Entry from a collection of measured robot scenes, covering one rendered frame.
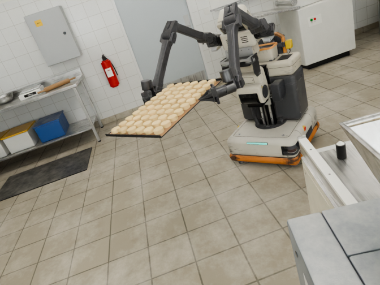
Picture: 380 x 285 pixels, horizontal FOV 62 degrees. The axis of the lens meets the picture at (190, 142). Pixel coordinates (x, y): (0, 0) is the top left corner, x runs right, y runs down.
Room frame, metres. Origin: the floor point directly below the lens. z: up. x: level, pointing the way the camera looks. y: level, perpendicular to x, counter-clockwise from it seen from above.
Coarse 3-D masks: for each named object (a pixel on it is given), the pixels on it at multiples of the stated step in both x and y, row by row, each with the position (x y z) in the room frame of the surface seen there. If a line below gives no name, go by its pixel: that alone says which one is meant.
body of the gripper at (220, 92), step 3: (210, 84) 1.61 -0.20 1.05; (213, 87) 1.57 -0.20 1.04; (219, 87) 1.59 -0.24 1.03; (222, 87) 1.58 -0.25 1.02; (225, 87) 1.58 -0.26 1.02; (216, 90) 1.57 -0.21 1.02; (219, 90) 1.57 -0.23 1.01; (222, 90) 1.57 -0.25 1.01; (216, 93) 1.57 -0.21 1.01; (219, 93) 1.57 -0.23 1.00; (222, 93) 1.57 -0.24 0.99; (225, 93) 1.57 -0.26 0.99; (219, 96) 1.57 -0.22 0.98; (222, 96) 1.58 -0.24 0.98; (216, 99) 1.58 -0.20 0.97; (219, 102) 1.57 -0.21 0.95
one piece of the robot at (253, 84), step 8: (240, 32) 2.32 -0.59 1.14; (248, 32) 2.28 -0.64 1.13; (224, 40) 2.42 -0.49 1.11; (240, 40) 2.33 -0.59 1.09; (248, 40) 2.29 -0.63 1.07; (256, 40) 2.28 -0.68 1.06; (224, 48) 2.44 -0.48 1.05; (256, 48) 2.39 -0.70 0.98; (248, 72) 2.37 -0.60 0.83; (264, 72) 2.36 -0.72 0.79; (248, 80) 2.35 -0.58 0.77; (256, 80) 2.31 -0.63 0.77; (264, 80) 2.34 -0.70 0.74; (240, 88) 2.37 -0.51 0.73; (248, 88) 2.32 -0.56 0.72; (256, 88) 2.27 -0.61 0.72; (264, 88) 2.31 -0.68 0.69; (264, 96) 2.29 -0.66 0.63
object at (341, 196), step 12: (300, 144) 1.02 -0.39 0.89; (312, 156) 0.90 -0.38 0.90; (312, 168) 0.91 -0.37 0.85; (324, 168) 0.82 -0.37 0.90; (324, 180) 0.80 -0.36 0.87; (336, 180) 0.74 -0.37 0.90; (336, 192) 0.70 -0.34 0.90; (348, 192) 0.68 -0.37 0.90; (336, 204) 0.71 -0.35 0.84; (348, 204) 0.64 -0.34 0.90
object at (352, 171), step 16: (352, 144) 0.98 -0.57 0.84; (304, 160) 0.98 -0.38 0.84; (336, 160) 0.92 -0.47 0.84; (352, 160) 0.89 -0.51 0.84; (352, 176) 0.81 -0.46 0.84; (368, 176) 0.79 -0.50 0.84; (320, 192) 0.82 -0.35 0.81; (352, 192) 0.74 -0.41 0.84; (368, 192) 0.72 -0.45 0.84; (320, 208) 0.85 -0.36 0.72
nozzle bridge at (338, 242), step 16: (336, 208) 0.34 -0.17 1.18; (352, 208) 0.33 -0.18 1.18; (368, 208) 0.32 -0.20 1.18; (288, 224) 0.34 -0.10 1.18; (304, 224) 0.33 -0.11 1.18; (320, 224) 0.32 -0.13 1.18; (336, 224) 0.31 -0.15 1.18; (352, 224) 0.30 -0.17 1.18; (368, 224) 0.30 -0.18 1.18; (304, 240) 0.31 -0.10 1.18; (320, 240) 0.30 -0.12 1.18; (336, 240) 0.29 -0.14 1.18; (352, 240) 0.28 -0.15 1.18; (368, 240) 0.27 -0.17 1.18; (304, 256) 0.28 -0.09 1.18; (320, 256) 0.27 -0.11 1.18; (336, 256) 0.27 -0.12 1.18; (352, 256) 0.26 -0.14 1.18; (368, 256) 0.25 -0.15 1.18; (304, 272) 0.29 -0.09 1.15; (320, 272) 0.25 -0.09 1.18; (336, 272) 0.25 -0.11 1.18; (352, 272) 0.24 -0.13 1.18; (368, 272) 0.24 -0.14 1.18
